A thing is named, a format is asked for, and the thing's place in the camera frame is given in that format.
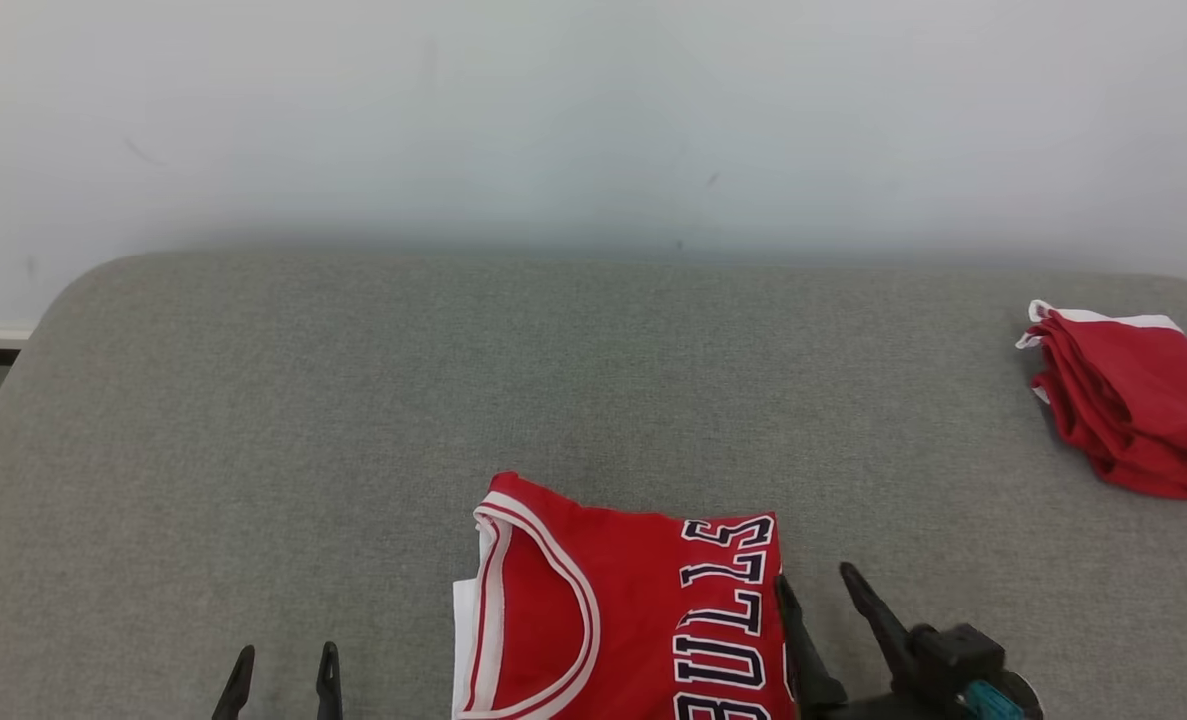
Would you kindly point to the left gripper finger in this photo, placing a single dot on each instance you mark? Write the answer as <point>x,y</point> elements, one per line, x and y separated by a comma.
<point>235,690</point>
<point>329,685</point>

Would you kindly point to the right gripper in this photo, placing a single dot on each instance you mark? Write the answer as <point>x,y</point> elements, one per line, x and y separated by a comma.
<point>883,708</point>

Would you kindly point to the red Bulls jersey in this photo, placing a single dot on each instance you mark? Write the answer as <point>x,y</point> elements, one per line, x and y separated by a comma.
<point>633,600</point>

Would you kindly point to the red shorts with white band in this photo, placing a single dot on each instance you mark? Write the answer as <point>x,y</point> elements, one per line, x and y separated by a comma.
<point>1143,410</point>

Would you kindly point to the grey fabric sofa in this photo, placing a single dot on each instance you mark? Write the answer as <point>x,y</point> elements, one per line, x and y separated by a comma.
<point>453,380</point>

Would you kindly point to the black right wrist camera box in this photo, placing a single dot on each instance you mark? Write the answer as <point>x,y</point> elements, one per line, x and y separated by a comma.
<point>953,660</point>

